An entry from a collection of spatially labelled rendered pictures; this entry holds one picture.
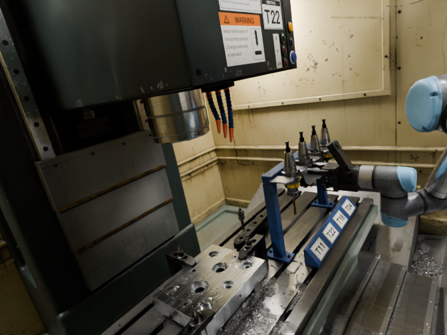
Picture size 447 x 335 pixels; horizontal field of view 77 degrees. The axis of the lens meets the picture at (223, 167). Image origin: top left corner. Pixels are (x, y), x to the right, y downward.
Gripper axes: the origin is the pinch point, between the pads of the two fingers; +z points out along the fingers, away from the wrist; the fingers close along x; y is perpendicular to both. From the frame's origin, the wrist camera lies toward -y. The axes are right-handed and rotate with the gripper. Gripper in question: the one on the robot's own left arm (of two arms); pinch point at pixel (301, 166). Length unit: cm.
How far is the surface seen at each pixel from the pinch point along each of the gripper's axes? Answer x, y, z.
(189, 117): -45, -27, 7
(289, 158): -12.5, -7.0, -2.0
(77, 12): -56, -55, 27
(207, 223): 33, 60, 92
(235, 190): 60, 44, 85
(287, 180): -17.5, -1.2, -2.9
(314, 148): 8.9, -4.5, -1.7
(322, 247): -9.1, 26.7, -9.4
